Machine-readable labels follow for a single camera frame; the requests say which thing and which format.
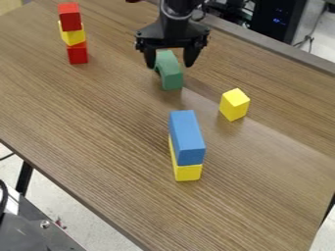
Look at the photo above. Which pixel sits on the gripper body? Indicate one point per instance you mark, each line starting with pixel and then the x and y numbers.
pixel 172 34

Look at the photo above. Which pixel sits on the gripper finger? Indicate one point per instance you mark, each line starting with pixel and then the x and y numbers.
pixel 149 59
pixel 191 56

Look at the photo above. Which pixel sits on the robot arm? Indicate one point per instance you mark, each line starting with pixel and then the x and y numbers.
pixel 176 7

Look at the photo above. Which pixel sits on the green arch block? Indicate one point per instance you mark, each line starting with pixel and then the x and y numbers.
pixel 168 72

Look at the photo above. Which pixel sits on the yellow cube block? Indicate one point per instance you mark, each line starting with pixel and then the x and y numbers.
pixel 73 37
pixel 234 104

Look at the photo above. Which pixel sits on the red block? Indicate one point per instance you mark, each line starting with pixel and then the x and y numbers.
pixel 70 16
pixel 77 53

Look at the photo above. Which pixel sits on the blue long block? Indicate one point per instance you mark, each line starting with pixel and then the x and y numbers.
pixel 186 136

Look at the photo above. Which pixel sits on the black computer tower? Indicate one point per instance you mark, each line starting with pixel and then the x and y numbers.
pixel 277 18

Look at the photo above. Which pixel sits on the yellow long block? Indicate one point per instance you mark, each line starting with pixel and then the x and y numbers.
pixel 186 171

